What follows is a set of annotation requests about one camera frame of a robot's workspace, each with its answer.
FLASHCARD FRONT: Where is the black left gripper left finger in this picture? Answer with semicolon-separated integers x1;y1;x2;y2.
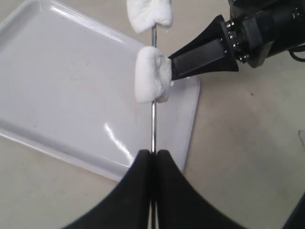
65;150;152;229

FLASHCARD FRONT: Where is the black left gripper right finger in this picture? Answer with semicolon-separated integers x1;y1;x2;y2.
154;150;243;229

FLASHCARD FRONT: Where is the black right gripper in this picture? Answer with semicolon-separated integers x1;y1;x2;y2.
169;0;305;81

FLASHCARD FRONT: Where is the white marshmallow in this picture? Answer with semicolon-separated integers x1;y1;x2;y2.
126;0;173;33
134;46;172;103

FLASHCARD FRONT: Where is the thin metal skewer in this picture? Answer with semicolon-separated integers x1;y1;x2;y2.
151;25;157;154

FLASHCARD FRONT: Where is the white marshmallow top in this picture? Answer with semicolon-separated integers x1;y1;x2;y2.
126;0;173;33

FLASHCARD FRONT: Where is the white plastic tray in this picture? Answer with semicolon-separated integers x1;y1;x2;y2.
0;0;201;182

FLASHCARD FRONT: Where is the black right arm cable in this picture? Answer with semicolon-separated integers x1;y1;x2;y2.
287;46;305;63

